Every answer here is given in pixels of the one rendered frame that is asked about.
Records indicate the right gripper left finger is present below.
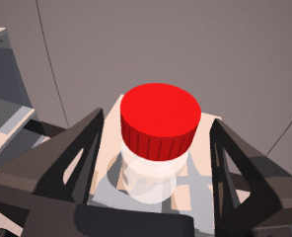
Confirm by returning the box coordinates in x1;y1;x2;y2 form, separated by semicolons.
0;108;105;204

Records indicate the white bottle with red cap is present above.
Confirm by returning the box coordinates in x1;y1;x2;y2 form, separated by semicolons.
120;83;201;204

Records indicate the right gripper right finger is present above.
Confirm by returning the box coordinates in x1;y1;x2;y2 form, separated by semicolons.
209;118;292;237

